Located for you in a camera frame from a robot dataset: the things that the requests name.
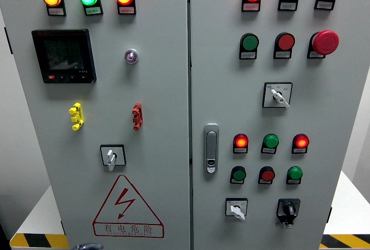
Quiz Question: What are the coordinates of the plain turn switch white handle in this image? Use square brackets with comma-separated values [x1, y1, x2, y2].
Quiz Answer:
[99, 144, 127, 172]

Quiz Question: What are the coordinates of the black yellow striped tape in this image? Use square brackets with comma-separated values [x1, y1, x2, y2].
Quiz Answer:
[9, 233, 69, 249]
[319, 234, 370, 250]

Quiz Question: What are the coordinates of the red warning triangle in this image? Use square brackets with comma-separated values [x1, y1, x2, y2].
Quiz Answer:
[92, 174, 165, 239]

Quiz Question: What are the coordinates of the silver door lock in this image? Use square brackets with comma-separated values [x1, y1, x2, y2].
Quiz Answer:
[203, 123, 220, 175]

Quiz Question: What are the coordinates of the grey door with display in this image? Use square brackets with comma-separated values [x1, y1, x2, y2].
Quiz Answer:
[0, 0, 191, 250]

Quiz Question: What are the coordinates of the small green push button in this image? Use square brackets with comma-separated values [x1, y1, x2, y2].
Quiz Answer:
[231, 166, 247, 182]

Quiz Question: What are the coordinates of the small red lit lamp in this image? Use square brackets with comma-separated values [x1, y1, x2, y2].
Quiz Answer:
[292, 133, 310, 149]
[233, 133, 249, 149]

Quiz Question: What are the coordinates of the black display meter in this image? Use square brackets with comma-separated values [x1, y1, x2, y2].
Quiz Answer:
[31, 28, 97, 84]

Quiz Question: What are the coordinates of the small red push button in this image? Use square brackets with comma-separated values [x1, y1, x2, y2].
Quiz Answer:
[259, 166, 276, 182]

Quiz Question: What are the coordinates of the small white lamp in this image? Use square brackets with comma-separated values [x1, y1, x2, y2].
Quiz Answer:
[124, 48, 139, 65]

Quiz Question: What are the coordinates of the grey door with lock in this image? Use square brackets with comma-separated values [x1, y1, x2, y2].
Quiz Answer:
[188, 0, 370, 250]

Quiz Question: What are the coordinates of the small green lamp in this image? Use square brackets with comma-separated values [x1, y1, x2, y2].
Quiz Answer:
[287, 166, 304, 181]
[262, 133, 280, 149]

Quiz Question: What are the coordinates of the large green push button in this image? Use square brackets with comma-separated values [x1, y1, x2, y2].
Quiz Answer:
[240, 32, 260, 52]

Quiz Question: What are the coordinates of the large red push button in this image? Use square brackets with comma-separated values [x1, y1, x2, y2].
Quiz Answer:
[274, 32, 296, 52]

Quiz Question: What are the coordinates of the large red stop button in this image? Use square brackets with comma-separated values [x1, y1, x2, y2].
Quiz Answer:
[311, 30, 340, 56]

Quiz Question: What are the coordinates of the small yellow handle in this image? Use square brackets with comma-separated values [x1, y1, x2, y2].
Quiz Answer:
[68, 102, 85, 131]

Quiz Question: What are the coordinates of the small red handle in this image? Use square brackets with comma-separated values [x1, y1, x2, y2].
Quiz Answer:
[132, 102, 144, 131]

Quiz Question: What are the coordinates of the small turn switch white handle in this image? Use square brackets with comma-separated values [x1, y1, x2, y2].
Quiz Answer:
[225, 197, 249, 222]

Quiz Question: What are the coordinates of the turn switch black handle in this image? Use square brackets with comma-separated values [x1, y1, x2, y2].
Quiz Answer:
[275, 198, 301, 229]

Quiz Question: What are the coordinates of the large turn switch white handle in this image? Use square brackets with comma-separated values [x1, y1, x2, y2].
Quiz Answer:
[261, 82, 293, 109]

